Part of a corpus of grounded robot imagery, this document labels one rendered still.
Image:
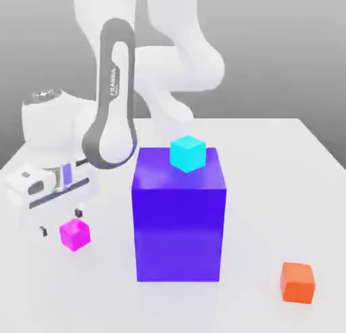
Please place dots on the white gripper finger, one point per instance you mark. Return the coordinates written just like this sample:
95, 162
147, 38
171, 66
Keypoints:
43, 231
78, 212

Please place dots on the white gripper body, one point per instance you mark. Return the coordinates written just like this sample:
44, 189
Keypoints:
58, 200

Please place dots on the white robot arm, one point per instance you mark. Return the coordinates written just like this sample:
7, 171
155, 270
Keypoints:
116, 138

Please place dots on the small magenta cube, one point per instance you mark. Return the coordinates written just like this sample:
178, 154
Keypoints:
75, 234

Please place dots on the small cyan cube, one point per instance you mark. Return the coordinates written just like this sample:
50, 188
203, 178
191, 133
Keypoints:
188, 154

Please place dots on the small orange cube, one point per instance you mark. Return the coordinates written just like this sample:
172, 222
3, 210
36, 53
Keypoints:
297, 284

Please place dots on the large purple box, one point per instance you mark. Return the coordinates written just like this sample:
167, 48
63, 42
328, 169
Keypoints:
178, 230

